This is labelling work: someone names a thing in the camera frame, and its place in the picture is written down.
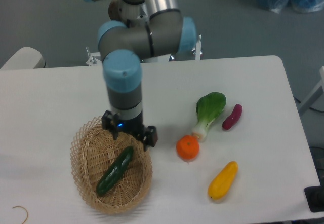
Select woven wicker basket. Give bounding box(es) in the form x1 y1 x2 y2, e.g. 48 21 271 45
70 117 152 214

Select white chair armrest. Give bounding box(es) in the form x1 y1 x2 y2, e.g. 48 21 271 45
1 47 48 71

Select purple sweet potato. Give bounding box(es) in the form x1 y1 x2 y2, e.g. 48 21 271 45
222 104 243 130

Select tan rubber band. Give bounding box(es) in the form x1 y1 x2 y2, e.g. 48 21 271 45
12 206 29 224

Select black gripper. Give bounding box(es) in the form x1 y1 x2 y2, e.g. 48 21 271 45
101 110 158 151

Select yellow mango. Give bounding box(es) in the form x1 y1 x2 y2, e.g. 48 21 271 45
208 161 238 200

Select green bok choy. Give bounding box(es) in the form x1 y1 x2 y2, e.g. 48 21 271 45
192 92 227 142

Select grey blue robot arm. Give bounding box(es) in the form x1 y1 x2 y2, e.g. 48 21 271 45
86 0 197 149

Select black device at table edge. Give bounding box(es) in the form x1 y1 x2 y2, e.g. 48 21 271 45
304 186 323 213

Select green cucumber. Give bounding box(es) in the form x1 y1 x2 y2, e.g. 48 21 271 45
96 146 134 197

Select orange tangerine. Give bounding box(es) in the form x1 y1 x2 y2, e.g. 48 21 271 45
176 135 200 161

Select white frame at right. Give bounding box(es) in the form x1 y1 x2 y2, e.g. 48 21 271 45
297 67 323 116

